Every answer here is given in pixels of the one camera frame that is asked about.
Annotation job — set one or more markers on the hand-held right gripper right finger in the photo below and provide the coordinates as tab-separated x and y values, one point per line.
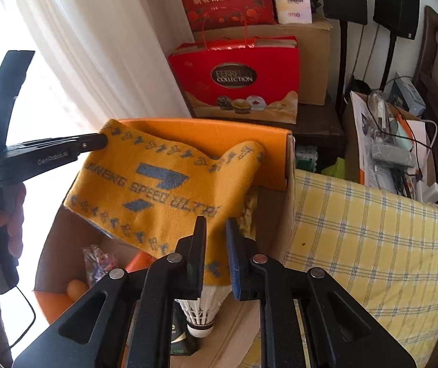
235	260

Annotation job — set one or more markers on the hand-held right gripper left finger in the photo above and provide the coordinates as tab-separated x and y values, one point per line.
197	260

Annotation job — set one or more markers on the bag of coloured rubber bands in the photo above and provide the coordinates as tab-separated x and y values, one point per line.
96	264

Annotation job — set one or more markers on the orange and white booklet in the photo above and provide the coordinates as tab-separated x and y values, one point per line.
140	262

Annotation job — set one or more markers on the white curtain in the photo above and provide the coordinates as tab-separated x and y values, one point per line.
88	46

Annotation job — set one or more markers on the yellow-green bag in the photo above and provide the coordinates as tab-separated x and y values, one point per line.
334	168

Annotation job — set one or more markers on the yellow plaid tablecloth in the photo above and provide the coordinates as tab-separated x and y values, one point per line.
357	245

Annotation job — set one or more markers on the grey device box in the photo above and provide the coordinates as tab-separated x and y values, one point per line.
410	96

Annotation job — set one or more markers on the dark wooden cabinet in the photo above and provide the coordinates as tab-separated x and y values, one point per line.
318	126

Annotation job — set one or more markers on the orange ping pong ball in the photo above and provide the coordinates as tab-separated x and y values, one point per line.
76	289

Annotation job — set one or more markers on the grey rectangular device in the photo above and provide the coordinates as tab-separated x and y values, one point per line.
391	155

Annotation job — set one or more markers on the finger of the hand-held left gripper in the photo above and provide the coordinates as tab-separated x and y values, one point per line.
88	143

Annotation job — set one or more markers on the orange cardboard box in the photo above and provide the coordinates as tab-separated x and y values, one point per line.
211	134

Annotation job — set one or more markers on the red paper gift bag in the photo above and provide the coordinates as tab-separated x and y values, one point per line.
222	4

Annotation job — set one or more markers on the large brown cardboard box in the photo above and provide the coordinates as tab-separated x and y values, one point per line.
314	65

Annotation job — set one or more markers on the red chocolate gift bag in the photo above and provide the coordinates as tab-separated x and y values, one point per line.
242	65

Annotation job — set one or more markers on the white feather shuttlecock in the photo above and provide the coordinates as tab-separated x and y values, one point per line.
199	310

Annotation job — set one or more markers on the orange printed towel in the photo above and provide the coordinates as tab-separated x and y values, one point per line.
146	184

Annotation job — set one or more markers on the person's left hand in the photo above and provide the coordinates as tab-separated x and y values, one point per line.
18	218

